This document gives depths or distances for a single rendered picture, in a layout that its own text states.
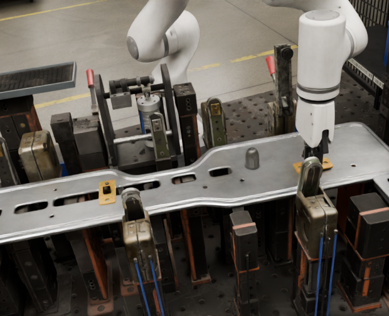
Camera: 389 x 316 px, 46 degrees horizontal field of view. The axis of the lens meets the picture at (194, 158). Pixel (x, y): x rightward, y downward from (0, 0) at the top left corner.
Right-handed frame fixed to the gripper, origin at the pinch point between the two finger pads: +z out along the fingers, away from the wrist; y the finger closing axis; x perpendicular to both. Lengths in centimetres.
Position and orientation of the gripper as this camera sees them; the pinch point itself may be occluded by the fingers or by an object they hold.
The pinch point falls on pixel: (313, 155)
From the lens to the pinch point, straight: 105.1
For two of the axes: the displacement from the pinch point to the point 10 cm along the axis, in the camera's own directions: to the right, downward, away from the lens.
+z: 0.9, 8.2, 5.7
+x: 9.8, -1.8, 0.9
